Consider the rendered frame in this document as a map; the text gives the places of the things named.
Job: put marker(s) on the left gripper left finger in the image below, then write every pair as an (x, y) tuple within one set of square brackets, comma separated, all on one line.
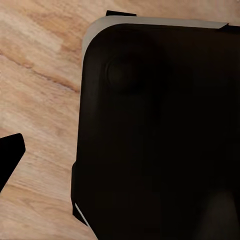
[(12, 148)]

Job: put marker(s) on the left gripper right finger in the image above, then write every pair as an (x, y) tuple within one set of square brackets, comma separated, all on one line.
[(232, 149)]

